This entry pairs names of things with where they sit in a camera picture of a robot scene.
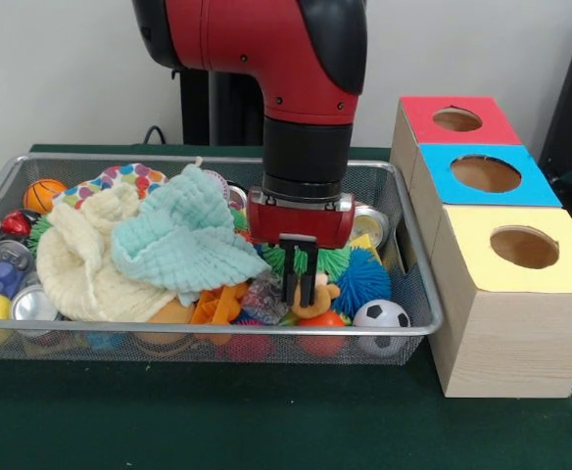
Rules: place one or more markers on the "light blue muslin cloth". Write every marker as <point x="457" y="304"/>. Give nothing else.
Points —
<point x="193" y="245"/>

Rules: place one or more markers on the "polka dot cloth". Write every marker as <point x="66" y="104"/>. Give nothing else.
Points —
<point x="129" y="176"/>

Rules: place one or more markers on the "cream muslin cloth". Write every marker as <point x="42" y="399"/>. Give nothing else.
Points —
<point x="80" y="274"/>

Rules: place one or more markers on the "red ball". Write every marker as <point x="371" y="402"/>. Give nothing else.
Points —
<point x="322" y="320"/>

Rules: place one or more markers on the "crushed metal can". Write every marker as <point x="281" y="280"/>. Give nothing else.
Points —
<point x="371" y="225"/>

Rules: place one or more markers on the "blue spiky ball with eyes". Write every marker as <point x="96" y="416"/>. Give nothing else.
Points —
<point x="362" y="284"/>

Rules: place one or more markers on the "large green spiky ball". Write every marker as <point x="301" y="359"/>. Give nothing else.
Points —
<point x="335" y="258"/>

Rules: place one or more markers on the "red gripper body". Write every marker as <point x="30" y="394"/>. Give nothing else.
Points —
<point x="300" y="220"/>

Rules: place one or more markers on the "small brown plush toy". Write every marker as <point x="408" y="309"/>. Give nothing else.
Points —
<point x="324" y="294"/>

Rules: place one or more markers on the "wooden box with three holes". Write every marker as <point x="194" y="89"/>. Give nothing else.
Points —
<point x="511" y="343"/>

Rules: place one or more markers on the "shallow mesh bin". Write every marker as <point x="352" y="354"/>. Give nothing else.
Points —
<point x="119" y="343"/>

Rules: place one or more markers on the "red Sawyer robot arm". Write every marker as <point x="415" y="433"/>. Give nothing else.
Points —
<point x="266" y="44"/>

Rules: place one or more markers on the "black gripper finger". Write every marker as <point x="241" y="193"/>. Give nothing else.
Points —
<point x="309" y="274"/>
<point x="289" y="274"/>

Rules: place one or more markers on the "orange toy building block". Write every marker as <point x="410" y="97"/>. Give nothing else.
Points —
<point x="217" y="306"/>

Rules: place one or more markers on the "small orange basketball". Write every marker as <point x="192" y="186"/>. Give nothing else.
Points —
<point x="41" y="196"/>

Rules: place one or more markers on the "small soccer ball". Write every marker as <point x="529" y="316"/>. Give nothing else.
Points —
<point x="381" y="314"/>

